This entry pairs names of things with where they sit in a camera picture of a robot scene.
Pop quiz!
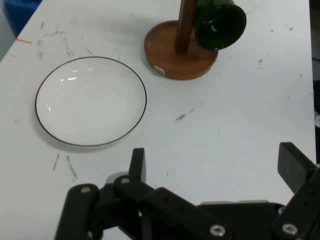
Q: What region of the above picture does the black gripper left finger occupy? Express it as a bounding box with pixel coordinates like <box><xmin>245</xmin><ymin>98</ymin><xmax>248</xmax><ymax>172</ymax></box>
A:
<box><xmin>54</xmin><ymin>147</ymin><xmax>234</xmax><ymax>240</ymax></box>

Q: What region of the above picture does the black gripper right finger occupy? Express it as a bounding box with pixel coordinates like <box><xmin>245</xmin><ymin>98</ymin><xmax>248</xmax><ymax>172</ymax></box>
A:
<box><xmin>271</xmin><ymin>141</ymin><xmax>320</xmax><ymax>240</ymax></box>

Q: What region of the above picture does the white plate with black rim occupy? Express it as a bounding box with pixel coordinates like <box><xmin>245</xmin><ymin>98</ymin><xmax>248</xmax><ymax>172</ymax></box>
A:
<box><xmin>34</xmin><ymin>56</ymin><xmax>148</xmax><ymax>147</ymax></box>

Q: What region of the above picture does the brown wooden mug stand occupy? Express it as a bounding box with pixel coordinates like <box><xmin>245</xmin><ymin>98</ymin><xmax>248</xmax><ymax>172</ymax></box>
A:
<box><xmin>143</xmin><ymin>0</ymin><xmax>219</xmax><ymax>81</ymax></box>

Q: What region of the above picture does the dark green mug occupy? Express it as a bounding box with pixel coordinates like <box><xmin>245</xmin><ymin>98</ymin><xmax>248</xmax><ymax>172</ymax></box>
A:
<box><xmin>193</xmin><ymin>0</ymin><xmax>248</xmax><ymax>51</ymax></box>

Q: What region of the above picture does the dark blue foam mat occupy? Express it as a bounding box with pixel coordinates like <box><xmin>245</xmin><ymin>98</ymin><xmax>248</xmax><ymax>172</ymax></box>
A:
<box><xmin>3</xmin><ymin>0</ymin><xmax>43</xmax><ymax>36</ymax></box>

